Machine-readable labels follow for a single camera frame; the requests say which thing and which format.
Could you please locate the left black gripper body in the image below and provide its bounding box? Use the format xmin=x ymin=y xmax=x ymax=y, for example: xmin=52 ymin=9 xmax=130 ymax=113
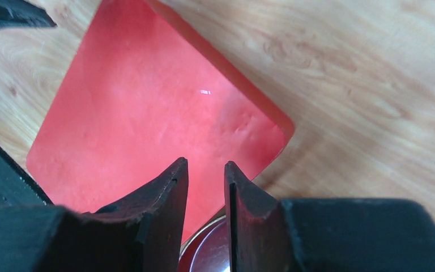
xmin=0 ymin=146 xmax=53 ymax=206

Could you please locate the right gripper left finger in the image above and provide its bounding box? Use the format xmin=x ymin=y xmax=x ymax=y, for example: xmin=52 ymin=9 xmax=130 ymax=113
xmin=0 ymin=158 xmax=189 ymax=271

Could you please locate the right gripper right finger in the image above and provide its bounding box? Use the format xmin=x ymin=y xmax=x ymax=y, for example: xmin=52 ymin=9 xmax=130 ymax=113
xmin=224 ymin=161 xmax=435 ymax=271

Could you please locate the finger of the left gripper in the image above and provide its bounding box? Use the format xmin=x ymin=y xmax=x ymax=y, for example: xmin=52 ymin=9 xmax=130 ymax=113
xmin=0 ymin=0 xmax=57 ymax=29

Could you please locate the red box lid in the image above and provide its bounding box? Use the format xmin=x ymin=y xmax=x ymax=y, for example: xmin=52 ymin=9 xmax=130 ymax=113
xmin=26 ymin=1 xmax=293 ymax=241

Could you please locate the dark red round tray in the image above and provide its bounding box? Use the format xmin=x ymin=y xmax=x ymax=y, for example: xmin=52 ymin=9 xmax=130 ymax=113
xmin=178 ymin=215 xmax=230 ymax=272

